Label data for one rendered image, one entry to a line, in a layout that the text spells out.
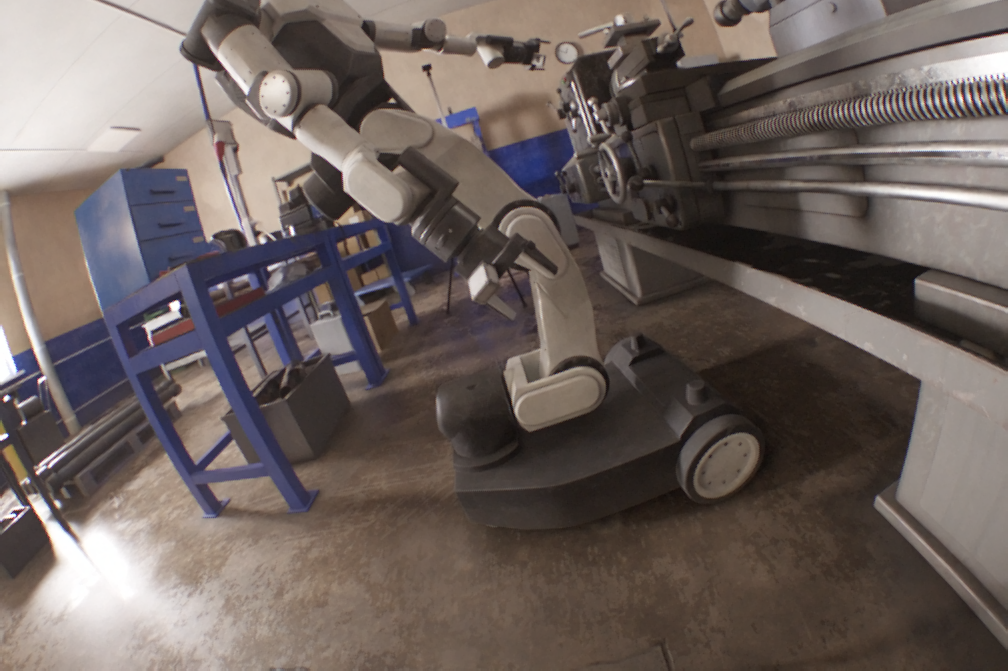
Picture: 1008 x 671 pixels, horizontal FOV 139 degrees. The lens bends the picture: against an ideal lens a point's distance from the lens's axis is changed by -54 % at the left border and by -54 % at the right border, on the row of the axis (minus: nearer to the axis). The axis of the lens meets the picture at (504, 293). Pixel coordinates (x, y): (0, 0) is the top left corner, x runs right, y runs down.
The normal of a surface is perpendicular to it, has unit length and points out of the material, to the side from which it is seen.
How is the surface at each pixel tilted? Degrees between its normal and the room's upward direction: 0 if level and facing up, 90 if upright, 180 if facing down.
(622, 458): 0
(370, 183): 99
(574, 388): 90
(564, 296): 113
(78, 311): 90
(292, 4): 76
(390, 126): 90
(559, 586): 0
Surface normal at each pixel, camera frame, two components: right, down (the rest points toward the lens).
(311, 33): 0.46, 0.03
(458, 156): 0.32, 0.51
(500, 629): -0.30, -0.93
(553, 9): 0.01, 0.23
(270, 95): -0.21, 0.44
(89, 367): 0.95, -0.29
